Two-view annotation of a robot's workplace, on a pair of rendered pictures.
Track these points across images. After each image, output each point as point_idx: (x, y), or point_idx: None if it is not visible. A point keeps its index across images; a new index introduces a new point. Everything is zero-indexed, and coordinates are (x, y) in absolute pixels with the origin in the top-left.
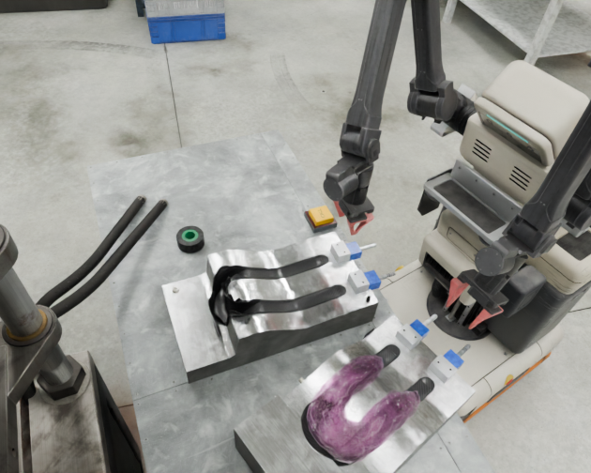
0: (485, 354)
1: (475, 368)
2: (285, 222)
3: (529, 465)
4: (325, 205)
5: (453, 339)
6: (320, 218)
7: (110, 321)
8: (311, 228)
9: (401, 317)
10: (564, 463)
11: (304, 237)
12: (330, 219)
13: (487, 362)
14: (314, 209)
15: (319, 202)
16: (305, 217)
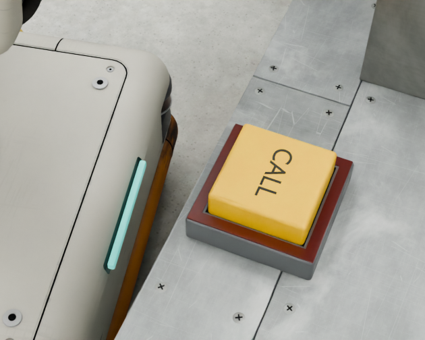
0: None
1: (45, 69)
2: None
3: (89, 37)
4: (214, 189)
5: (3, 132)
6: (303, 156)
7: None
8: (344, 194)
9: (35, 250)
10: (40, 5)
11: (407, 188)
12: (262, 129)
13: (11, 59)
14: (283, 208)
15: (165, 296)
16: (318, 261)
